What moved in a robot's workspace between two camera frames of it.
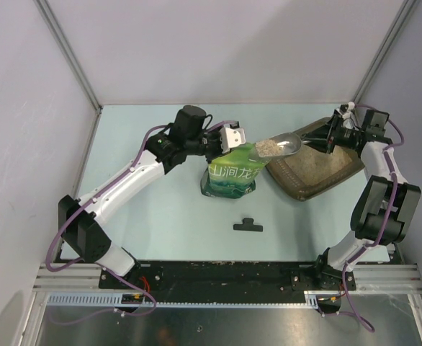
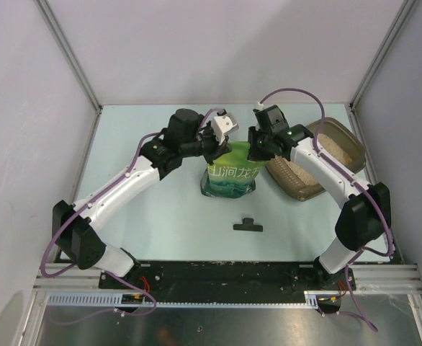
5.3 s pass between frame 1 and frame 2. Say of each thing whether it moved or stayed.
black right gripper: moved
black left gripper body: stayed
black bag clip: stayed
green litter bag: stayed
